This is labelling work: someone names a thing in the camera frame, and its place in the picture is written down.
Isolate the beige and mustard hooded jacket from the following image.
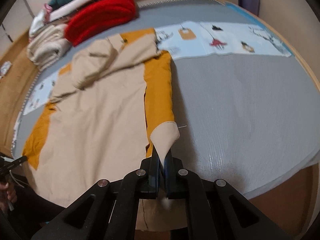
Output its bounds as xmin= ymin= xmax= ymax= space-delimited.
xmin=22 ymin=28 xmax=188 ymax=232

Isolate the white folded clothes stack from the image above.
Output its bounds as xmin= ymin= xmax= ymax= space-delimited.
xmin=29 ymin=0 xmax=97 ymax=40

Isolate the person's left hand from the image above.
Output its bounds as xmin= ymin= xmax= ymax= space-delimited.
xmin=0 ymin=181 xmax=17 ymax=214

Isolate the cream folded quilt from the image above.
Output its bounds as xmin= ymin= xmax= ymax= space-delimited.
xmin=27 ymin=23 xmax=72 ymax=72

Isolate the light blue printed bed runner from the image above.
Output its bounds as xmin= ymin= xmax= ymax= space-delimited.
xmin=23 ymin=21 xmax=292 ymax=114

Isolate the red folded blanket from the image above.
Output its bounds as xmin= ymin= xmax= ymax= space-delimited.
xmin=65 ymin=0 xmax=137 ymax=47

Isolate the purple box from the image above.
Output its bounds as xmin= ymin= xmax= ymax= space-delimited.
xmin=238 ymin=0 xmax=260 ymax=16

